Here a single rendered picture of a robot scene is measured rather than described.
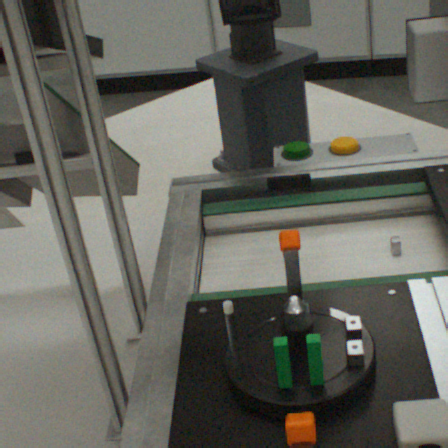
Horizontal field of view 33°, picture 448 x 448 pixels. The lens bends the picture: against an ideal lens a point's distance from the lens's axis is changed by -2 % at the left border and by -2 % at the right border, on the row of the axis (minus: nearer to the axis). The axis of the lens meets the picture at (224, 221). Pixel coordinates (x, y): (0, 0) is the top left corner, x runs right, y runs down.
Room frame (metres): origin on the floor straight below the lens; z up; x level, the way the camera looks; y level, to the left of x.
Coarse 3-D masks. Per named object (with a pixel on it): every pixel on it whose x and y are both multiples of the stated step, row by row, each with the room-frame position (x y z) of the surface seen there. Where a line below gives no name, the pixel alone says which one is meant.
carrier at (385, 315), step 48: (336, 288) 0.66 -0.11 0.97; (384, 288) 0.64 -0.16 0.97; (192, 336) 0.62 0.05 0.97; (240, 336) 0.58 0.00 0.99; (288, 336) 0.53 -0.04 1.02; (336, 336) 0.56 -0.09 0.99; (384, 336) 0.57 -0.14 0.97; (192, 384) 0.55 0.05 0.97; (240, 384) 0.51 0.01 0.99; (288, 384) 0.50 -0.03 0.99; (336, 384) 0.49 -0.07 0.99; (384, 384) 0.50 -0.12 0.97; (432, 384) 0.49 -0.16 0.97; (192, 432) 0.48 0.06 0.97; (240, 432) 0.47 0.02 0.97; (336, 432) 0.46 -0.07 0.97; (384, 432) 0.45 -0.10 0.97; (432, 432) 0.42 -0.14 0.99
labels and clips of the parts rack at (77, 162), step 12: (0, 60) 0.79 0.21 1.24; (24, 156) 0.79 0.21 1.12; (72, 156) 0.79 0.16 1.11; (84, 156) 0.78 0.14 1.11; (0, 168) 0.79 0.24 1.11; (12, 168) 0.79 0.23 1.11; (24, 168) 0.79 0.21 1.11; (36, 168) 0.79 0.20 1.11; (72, 168) 0.78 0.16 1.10; (84, 168) 0.78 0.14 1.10
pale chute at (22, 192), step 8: (0, 184) 0.88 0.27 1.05; (8, 184) 0.89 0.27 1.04; (16, 184) 0.91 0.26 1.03; (24, 184) 0.93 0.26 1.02; (0, 192) 0.88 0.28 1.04; (8, 192) 0.89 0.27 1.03; (16, 192) 0.91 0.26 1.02; (24, 192) 0.92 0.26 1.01; (0, 200) 0.91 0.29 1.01; (8, 200) 0.91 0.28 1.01; (16, 200) 0.90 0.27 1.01; (24, 200) 0.92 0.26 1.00
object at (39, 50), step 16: (32, 0) 0.76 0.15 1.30; (48, 0) 0.79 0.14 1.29; (32, 16) 0.75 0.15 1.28; (48, 16) 0.78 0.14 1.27; (32, 32) 0.74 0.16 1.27; (48, 32) 0.78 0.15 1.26; (0, 48) 0.76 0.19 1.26; (48, 48) 0.77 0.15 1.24; (64, 48) 0.80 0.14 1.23; (96, 48) 0.88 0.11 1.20
